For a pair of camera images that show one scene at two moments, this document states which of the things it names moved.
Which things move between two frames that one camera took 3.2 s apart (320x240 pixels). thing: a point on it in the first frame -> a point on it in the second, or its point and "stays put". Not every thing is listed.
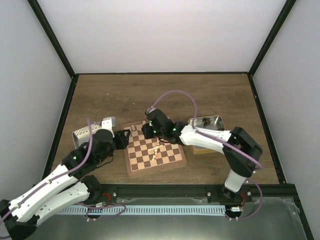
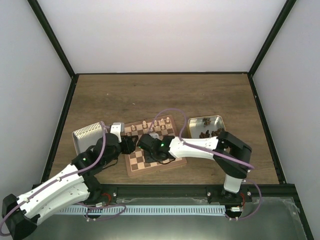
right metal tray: [213, 122] stays put
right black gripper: [147, 134] -> [148, 158]
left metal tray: [82, 136] stays put
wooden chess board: [145, 155] stays put
